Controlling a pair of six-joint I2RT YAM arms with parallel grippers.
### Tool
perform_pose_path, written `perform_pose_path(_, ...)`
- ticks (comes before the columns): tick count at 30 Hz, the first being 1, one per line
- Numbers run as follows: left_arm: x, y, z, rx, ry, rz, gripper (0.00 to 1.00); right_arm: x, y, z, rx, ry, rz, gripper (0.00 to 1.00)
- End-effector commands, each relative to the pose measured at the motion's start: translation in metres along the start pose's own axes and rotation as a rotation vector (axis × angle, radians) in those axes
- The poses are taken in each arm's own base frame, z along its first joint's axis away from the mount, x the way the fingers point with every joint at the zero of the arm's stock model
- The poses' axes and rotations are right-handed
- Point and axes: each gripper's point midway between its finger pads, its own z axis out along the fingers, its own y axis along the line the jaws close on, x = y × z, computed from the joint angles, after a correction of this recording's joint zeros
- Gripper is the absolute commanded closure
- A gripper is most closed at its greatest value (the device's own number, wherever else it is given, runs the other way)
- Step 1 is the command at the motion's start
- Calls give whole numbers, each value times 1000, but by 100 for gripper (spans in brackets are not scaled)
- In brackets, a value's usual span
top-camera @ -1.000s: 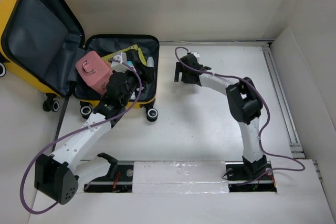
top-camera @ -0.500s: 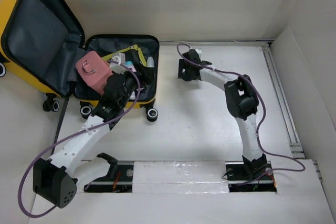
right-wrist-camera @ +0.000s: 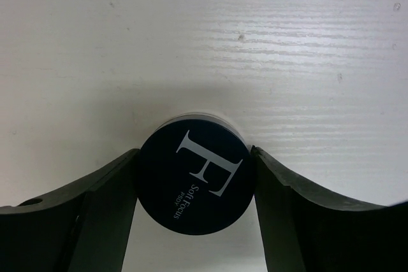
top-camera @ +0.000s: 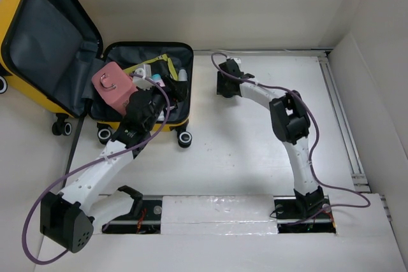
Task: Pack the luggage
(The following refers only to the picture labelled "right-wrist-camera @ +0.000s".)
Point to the dark blue round jar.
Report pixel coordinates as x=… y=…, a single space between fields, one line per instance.
x=195 y=175

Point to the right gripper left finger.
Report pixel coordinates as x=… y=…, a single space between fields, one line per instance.
x=82 y=226

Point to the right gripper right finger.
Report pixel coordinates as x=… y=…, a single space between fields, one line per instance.
x=307 y=227

